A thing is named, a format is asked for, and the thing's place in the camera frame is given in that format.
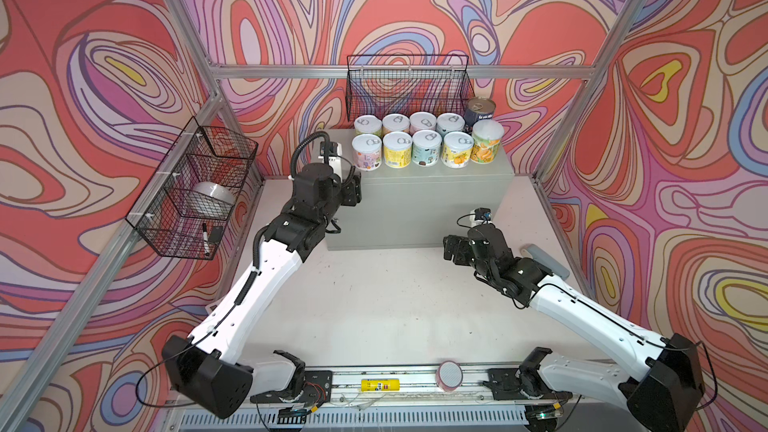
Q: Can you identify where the white can red label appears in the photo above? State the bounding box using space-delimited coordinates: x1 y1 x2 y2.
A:
352 134 382 171

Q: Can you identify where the white can green label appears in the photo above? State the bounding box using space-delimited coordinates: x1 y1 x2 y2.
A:
354 115 383 137

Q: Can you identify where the white can yellow orange label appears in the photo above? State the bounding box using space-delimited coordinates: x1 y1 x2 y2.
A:
441 131 474 169

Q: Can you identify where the yellow peach can plastic lid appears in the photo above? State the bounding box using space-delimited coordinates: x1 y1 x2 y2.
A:
470 119 504 164

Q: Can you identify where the white can teal label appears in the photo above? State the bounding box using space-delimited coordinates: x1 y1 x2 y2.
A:
412 130 442 167

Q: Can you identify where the white can pink label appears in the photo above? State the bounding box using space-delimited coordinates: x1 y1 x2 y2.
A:
409 111 437 135

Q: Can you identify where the light blue spotted can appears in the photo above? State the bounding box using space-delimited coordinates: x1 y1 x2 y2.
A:
435 112 465 137

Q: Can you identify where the dark blue tomato can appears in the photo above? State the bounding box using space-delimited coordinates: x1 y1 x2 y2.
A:
464 97 496 130

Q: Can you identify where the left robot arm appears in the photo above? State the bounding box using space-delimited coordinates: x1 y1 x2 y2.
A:
162 163 362 419

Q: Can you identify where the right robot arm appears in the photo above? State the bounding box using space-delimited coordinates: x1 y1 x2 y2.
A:
443 222 705 431

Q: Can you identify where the grey green stapler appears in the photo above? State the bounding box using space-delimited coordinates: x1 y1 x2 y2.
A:
520 244 571 280

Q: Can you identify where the grey metal cabinet box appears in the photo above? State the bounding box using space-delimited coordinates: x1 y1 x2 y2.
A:
325 155 514 251

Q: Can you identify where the silver tape roll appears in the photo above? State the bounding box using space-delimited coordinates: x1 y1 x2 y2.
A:
188 181 235 220

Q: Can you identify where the black marker pen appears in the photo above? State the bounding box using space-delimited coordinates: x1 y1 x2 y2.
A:
201 223 211 257

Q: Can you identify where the pink tape roll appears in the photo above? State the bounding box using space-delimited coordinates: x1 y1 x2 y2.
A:
435 360 464 392

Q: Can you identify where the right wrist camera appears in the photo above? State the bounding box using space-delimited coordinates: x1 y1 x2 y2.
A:
470 207 492 225

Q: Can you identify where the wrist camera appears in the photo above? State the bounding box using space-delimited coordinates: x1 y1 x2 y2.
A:
470 207 492 225
319 140 355 182

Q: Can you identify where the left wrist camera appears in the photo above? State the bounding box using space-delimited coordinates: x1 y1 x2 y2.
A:
319 140 355 182

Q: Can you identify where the back black wire basket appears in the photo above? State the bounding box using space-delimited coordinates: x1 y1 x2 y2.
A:
345 52 474 121

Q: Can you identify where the black wire basket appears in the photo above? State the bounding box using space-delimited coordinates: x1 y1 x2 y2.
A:
126 118 258 260
345 52 474 121

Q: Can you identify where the left black wire basket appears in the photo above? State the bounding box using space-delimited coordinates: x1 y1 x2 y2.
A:
126 118 258 260

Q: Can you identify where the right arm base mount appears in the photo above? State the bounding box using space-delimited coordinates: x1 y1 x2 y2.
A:
482 368 573 402

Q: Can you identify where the aluminium front rail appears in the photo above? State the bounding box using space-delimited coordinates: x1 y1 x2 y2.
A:
167 362 661 415

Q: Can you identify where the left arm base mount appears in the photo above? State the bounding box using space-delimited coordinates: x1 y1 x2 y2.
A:
250 369 333 406

